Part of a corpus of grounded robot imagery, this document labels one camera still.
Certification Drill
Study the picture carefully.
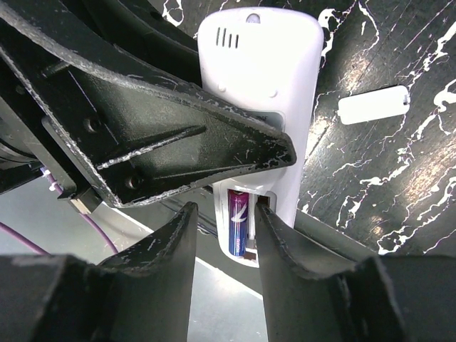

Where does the white remote control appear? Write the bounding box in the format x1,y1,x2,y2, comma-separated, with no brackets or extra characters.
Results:
197,7,324,267

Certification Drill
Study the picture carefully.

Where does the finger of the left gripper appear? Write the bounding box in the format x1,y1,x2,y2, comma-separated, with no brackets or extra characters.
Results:
83,0,202,86
1,1,296,207

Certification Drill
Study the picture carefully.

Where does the blue purple battery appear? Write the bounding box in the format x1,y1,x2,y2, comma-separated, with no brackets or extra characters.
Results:
228,190,249,257

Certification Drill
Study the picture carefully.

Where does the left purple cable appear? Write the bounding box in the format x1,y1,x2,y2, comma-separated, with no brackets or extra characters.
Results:
0,167,118,256

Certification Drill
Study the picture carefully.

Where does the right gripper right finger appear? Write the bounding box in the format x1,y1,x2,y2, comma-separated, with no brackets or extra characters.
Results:
255,204,455,341

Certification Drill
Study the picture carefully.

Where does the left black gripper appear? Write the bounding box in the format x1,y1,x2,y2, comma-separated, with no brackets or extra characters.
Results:
1,1,102,214

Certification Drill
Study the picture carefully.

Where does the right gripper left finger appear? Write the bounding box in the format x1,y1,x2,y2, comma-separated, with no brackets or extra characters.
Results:
1,202,198,341

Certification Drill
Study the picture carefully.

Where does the white battery cover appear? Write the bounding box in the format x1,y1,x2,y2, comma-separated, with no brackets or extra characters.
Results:
337,85,410,125

